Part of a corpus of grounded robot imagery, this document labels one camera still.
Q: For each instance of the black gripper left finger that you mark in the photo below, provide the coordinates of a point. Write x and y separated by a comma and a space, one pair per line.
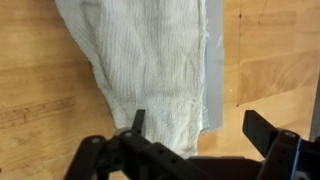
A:
133, 156

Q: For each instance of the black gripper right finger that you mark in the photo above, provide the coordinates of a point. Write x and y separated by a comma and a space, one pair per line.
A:
263, 136

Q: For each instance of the white woven towel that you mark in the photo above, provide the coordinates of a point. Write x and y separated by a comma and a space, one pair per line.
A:
150, 66

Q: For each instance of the grey duct tape strip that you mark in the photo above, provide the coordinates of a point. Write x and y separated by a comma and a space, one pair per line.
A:
215, 66

